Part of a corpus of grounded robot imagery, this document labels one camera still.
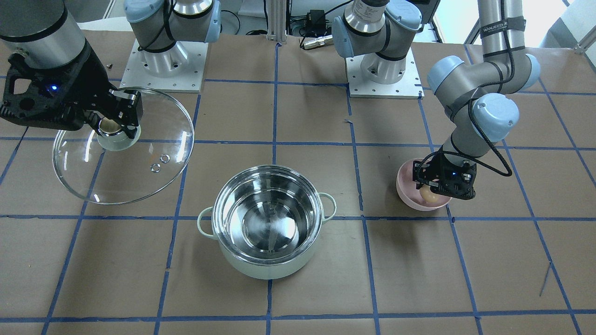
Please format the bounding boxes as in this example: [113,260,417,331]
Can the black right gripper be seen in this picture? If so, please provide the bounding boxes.
[1,42,143,131]

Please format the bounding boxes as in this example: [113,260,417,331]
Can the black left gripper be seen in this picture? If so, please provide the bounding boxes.
[414,151,477,200]

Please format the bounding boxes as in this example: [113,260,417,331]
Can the brown egg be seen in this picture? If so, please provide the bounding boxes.
[419,185,440,204]

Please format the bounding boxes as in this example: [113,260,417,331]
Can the glass pot lid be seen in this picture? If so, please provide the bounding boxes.
[52,87,194,204]

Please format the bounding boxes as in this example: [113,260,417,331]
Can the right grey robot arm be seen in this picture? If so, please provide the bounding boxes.
[1,0,221,138]

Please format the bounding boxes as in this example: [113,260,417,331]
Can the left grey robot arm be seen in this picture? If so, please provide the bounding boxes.
[332,0,541,200]

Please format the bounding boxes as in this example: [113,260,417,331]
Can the pale green steel pot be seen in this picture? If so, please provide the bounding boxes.
[196,165,337,280]

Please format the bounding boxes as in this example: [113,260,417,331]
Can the pink bowl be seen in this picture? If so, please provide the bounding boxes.
[396,158,451,211]

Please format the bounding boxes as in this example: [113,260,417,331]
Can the brown cardboard table mat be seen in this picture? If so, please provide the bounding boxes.
[1,35,595,335]

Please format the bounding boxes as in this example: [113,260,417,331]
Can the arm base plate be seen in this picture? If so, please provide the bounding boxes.
[120,41,209,93]
[345,49,424,99]

